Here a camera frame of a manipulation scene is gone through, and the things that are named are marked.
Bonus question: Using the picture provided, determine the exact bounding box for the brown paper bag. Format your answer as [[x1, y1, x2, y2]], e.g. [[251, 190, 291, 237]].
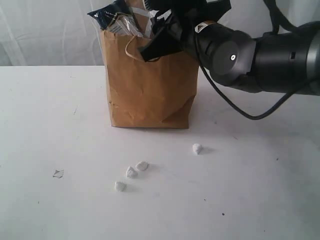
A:
[[100, 30, 199, 129]]

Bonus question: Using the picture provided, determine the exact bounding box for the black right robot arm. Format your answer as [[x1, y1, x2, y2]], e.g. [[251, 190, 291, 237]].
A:
[[139, 0, 320, 96]]

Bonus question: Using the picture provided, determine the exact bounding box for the brown kraft stand-up pouch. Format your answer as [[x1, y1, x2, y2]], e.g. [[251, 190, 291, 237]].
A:
[[125, 0, 154, 39]]

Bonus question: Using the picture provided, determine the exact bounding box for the white crumpled scrap left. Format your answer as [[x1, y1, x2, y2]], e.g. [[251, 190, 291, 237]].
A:
[[135, 161, 149, 172]]

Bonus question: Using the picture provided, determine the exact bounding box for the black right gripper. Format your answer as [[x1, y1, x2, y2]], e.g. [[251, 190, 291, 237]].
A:
[[137, 0, 232, 62]]

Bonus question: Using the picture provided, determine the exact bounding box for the white crumpled scrap right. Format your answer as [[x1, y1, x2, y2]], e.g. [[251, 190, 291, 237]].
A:
[[192, 143, 203, 155]]

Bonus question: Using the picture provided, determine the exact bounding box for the white crumpled scrap middle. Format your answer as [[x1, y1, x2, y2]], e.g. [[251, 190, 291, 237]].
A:
[[125, 166, 138, 179]]

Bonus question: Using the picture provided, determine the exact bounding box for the white crumpled scrap front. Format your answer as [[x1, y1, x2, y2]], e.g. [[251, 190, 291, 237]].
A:
[[114, 181, 127, 192]]

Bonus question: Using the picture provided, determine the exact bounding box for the white backdrop curtain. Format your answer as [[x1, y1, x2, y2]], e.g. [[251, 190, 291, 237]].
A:
[[0, 0, 320, 66]]

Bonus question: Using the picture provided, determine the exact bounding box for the white crumpled scrap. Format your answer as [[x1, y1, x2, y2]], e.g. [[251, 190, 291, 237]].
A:
[[135, 161, 149, 172], [114, 181, 127, 192], [192, 143, 203, 155], [125, 166, 138, 179]]

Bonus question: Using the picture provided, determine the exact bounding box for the long dark noodle package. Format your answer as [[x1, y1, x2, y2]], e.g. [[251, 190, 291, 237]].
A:
[[87, 0, 144, 38]]

